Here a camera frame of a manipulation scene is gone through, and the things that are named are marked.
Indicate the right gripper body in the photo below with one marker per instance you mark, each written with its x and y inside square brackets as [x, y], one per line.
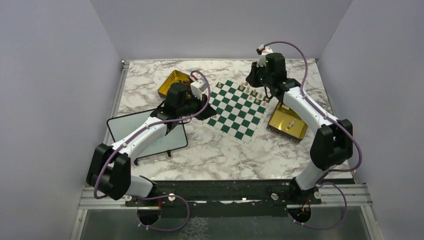
[259, 78]

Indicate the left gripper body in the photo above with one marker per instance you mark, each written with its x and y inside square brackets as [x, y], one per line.
[202, 103]

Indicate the light king chess piece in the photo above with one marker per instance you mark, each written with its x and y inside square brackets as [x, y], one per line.
[247, 88]

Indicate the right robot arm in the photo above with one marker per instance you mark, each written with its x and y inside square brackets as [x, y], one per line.
[332, 144]

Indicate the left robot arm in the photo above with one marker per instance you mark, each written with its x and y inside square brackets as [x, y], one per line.
[110, 168]

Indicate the green white chess board mat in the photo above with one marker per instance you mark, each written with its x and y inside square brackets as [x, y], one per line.
[238, 118]

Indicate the gold tin with light pieces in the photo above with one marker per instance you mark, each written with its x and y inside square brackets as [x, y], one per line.
[277, 125]

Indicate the pile of light chess pieces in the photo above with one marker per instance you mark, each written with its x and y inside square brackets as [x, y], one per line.
[290, 115]

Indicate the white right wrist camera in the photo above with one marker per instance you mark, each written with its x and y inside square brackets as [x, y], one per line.
[263, 51]

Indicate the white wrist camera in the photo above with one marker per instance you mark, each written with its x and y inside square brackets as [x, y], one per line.
[198, 87]
[263, 51]

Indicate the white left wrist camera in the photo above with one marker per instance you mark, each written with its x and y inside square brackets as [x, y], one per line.
[198, 87]

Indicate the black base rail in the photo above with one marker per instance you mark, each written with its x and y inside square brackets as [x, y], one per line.
[226, 198]

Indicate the aluminium rail left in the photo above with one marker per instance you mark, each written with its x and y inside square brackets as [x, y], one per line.
[89, 202]

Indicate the aluminium rail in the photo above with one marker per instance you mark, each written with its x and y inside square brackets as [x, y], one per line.
[89, 202]
[356, 195]

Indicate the aluminium rail right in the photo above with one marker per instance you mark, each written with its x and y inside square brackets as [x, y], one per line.
[356, 195]

